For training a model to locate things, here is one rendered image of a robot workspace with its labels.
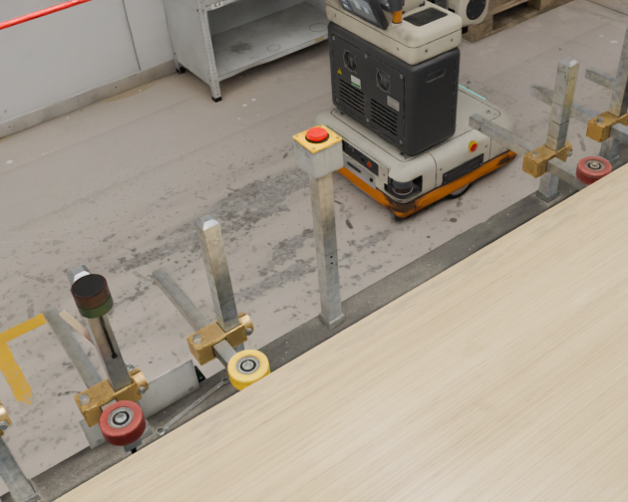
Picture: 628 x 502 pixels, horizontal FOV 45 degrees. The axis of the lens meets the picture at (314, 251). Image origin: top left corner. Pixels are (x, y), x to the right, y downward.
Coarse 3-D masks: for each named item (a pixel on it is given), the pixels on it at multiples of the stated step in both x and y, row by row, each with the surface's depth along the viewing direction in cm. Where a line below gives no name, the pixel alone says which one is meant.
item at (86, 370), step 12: (48, 312) 168; (48, 324) 168; (60, 324) 165; (60, 336) 162; (72, 336) 162; (72, 348) 160; (72, 360) 157; (84, 360) 157; (84, 372) 154; (96, 372) 154; (132, 444) 142
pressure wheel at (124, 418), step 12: (108, 408) 141; (120, 408) 141; (132, 408) 141; (108, 420) 140; (120, 420) 139; (132, 420) 139; (144, 420) 141; (108, 432) 137; (120, 432) 137; (132, 432) 138; (120, 444) 138
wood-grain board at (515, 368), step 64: (512, 256) 165; (576, 256) 163; (384, 320) 154; (448, 320) 152; (512, 320) 151; (576, 320) 150; (256, 384) 144; (320, 384) 143; (384, 384) 142; (448, 384) 141; (512, 384) 139; (576, 384) 138; (192, 448) 134; (256, 448) 133; (320, 448) 132; (384, 448) 131; (448, 448) 130; (512, 448) 130; (576, 448) 129
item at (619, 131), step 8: (536, 88) 224; (544, 88) 224; (536, 96) 225; (544, 96) 222; (552, 96) 220; (576, 104) 216; (576, 112) 215; (584, 112) 213; (592, 112) 213; (584, 120) 214; (616, 128) 206; (624, 128) 205; (616, 136) 207; (624, 136) 205
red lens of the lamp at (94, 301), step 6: (102, 276) 129; (72, 288) 127; (108, 288) 128; (72, 294) 126; (102, 294) 127; (108, 294) 128; (78, 300) 126; (84, 300) 126; (90, 300) 126; (96, 300) 126; (102, 300) 127; (84, 306) 127; (90, 306) 127; (96, 306) 127
